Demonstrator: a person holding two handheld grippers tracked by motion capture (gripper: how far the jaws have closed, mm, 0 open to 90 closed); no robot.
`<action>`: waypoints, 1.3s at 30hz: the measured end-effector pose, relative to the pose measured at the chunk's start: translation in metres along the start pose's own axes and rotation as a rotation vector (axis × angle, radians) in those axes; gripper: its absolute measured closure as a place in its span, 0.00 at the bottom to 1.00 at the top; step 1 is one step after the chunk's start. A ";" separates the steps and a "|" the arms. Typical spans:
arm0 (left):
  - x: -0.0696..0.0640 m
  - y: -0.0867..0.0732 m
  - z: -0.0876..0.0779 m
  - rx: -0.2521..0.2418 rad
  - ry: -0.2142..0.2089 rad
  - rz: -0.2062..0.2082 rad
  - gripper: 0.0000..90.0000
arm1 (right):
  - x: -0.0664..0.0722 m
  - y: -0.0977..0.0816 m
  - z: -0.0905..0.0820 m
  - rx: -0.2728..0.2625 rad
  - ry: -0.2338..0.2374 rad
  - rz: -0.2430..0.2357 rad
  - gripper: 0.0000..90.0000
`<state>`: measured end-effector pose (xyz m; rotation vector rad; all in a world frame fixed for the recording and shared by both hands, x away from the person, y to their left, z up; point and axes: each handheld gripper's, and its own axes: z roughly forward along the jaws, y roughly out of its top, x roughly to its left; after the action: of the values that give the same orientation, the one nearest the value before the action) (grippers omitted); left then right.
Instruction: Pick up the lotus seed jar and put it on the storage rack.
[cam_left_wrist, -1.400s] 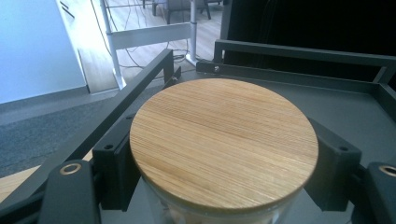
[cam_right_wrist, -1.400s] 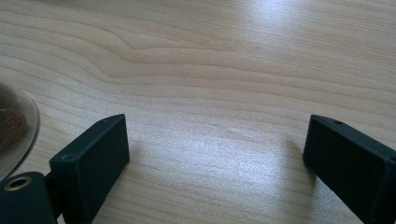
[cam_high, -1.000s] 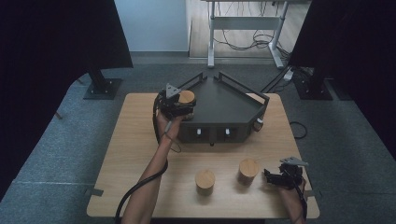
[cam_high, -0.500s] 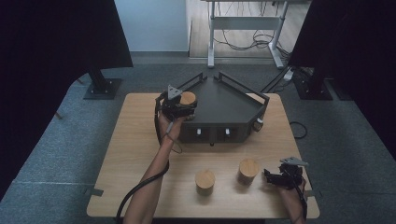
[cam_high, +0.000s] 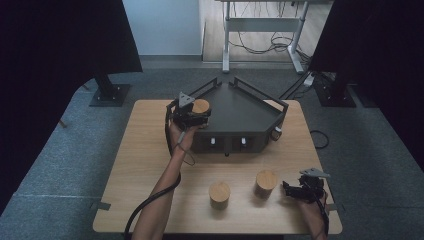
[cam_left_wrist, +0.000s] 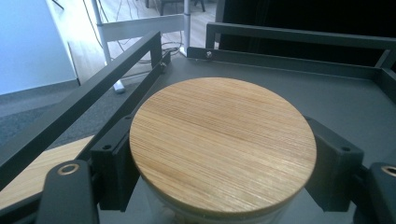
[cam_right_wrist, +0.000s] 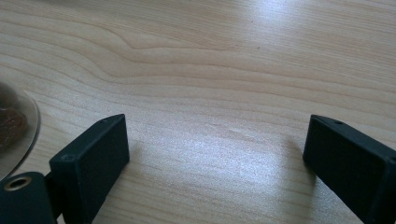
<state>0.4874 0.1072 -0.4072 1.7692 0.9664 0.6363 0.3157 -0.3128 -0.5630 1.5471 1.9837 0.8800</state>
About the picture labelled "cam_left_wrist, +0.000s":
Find black corner shelf rack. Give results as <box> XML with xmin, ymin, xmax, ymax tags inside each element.
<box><xmin>0</xmin><ymin>21</ymin><xmax>396</xmax><ymax>224</ymax></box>

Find white desk frame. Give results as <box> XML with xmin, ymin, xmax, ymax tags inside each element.
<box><xmin>90</xmin><ymin>0</ymin><xmax>192</xmax><ymax>94</ymax></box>

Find glass jar of pale beans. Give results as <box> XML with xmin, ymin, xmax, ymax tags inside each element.
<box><xmin>129</xmin><ymin>77</ymin><xmax>318</xmax><ymax>224</ymax></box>

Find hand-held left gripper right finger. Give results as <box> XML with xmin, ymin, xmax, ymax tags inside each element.
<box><xmin>303</xmin><ymin>116</ymin><xmax>365</xmax><ymax>213</ymax></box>

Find black curtain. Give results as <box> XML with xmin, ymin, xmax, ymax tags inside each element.
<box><xmin>218</xmin><ymin>0</ymin><xmax>396</xmax><ymax>68</ymax></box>

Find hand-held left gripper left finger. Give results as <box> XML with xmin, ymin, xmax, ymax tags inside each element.
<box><xmin>90</xmin><ymin>115</ymin><xmax>142</xmax><ymax>213</ymax></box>

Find black cables under desk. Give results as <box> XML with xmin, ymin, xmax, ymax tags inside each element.
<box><xmin>81</xmin><ymin>0</ymin><xmax>185</xmax><ymax>64</ymax></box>

